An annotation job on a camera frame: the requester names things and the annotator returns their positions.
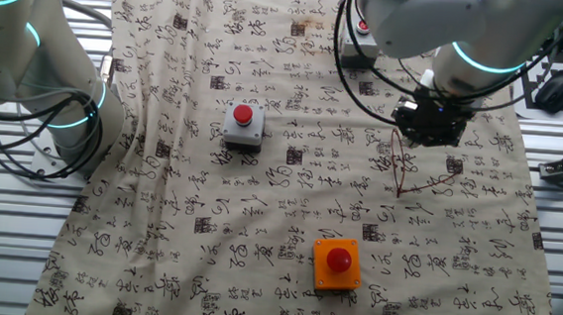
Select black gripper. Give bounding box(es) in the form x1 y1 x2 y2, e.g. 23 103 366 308
390 97 471 153

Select red-framed glasses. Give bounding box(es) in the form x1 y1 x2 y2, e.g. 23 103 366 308
386 129 466 204

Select black white marker sheet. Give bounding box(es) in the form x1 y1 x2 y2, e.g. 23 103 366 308
511 44 563 123

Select grey box flat red button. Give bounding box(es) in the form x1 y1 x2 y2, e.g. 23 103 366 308
338 15 385 71

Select black computer mouse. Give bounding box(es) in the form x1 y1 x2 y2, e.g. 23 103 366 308
533 68 563 116

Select orange box red button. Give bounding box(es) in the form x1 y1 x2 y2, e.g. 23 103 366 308
309 235 366 294

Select grey box domed red button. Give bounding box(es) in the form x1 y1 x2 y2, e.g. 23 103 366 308
220 99 268 154

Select beige calligraphy print cloth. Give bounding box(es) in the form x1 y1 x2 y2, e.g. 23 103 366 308
24 0 563 315

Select silver base connector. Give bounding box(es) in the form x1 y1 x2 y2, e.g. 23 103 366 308
97 54 117 90

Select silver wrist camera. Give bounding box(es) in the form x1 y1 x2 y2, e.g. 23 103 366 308
394 98 419 115

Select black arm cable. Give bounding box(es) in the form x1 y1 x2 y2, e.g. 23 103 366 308
327 0 407 127
342 0 563 119

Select black base cable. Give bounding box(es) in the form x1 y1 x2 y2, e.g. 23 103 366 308
0 85 108 184

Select grey base cable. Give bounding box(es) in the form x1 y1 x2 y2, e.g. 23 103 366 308
56 0 118 31

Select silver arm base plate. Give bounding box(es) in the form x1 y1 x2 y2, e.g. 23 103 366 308
29 132 98 185

